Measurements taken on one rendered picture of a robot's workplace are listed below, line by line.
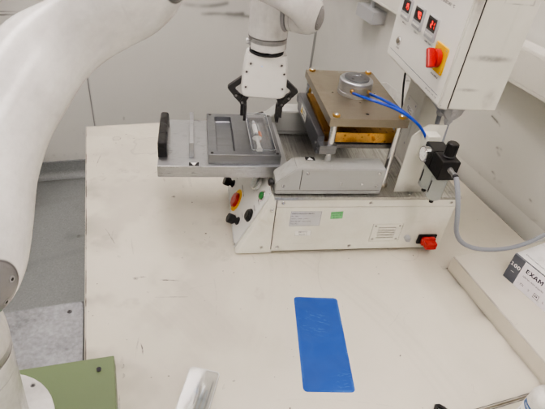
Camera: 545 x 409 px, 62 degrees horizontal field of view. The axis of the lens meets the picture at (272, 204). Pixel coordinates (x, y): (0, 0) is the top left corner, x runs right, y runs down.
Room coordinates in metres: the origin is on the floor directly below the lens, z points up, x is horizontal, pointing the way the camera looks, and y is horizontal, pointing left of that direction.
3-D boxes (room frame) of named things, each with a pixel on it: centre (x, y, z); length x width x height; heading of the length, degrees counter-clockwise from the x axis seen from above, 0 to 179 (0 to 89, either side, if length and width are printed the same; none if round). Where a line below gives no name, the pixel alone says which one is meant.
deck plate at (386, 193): (1.04, -0.19, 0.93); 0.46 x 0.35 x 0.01; 102
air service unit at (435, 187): (0.84, -0.33, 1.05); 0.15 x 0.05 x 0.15; 12
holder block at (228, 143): (0.98, 0.10, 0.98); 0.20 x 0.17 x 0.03; 12
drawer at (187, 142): (0.97, 0.14, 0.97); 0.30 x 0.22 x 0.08; 102
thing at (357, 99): (1.02, -0.19, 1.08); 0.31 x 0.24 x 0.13; 12
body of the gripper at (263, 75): (0.99, 0.05, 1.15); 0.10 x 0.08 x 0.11; 98
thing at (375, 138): (1.02, -0.16, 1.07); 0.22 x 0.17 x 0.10; 12
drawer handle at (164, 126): (0.94, 0.28, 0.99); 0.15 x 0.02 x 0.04; 12
